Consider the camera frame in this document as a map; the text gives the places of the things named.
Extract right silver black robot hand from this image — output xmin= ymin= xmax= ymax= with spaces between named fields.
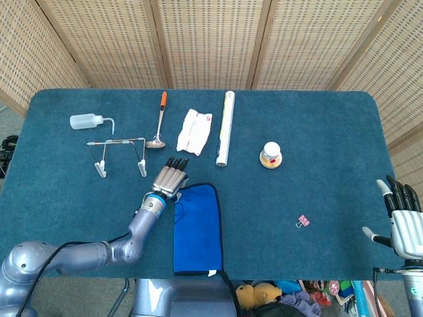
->
xmin=362 ymin=174 xmax=423 ymax=260

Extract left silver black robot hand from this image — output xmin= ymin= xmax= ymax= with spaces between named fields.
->
xmin=151 ymin=157 xmax=190 ymax=199

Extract grey and blue cloth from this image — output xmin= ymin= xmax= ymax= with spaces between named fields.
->
xmin=173 ymin=182 xmax=232 ymax=285

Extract white tissue pack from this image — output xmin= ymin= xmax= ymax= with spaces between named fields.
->
xmin=176 ymin=108 xmax=213 ymax=157

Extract white film roll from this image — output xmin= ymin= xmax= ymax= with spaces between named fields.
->
xmin=215 ymin=90 xmax=236 ymax=167

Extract light blue pole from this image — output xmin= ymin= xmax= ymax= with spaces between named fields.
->
xmin=352 ymin=280 xmax=376 ymax=317

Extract round yellow tin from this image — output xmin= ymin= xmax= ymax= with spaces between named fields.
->
xmin=258 ymin=152 xmax=284 ymax=169

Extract red white patterned toy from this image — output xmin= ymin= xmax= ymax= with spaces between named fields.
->
xmin=309 ymin=279 xmax=341 ymax=304

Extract translucent plastic wash bottle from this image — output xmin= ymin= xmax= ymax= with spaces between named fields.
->
xmin=69 ymin=113 xmax=116 ymax=135

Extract small white jar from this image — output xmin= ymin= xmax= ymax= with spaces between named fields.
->
xmin=262 ymin=141 xmax=282 ymax=160

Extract grey robot torso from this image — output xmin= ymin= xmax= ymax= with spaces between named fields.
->
xmin=131 ymin=279 xmax=239 ymax=317

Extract purple cloth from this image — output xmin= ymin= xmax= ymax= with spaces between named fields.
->
xmin=279 ymin=290 xmax=321 ymax=317

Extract teal table cloth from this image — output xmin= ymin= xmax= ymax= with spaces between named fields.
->
xmin=0 ymin=88 xmax=412 ymax=281

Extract yellow plush toy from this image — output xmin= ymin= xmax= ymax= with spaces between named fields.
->
xmin=235 ymin=282 xmax=284 ymax=310

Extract woven wooden folding screen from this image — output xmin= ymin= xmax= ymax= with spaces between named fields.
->
xmin=0 ymin=0 xmax=423 ymax=186

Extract black device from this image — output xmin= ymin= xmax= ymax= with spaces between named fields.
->
xmin=0 ymin=134 xmax=20 ymax=179

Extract metal wire stand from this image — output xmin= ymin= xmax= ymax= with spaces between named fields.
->
xmin=86 ymin=135 xmax=148 ymax=179

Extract steel ladle with orange handle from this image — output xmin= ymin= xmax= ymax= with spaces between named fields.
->
xmin=145 ymin=90 xmax=169 ymax=149

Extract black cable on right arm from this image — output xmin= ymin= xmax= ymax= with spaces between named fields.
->
xmin=371 ymin=266 xmax=404 ymax=317

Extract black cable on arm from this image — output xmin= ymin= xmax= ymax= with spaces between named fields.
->
xmin=371 ymin=266 xmax=404 ymax=317
xmin=15 ymin=204 xmax=141 ymax=317

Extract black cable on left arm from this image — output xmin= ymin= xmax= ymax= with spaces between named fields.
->
xmin=15 ymin=204 xmax=141 ymax=317

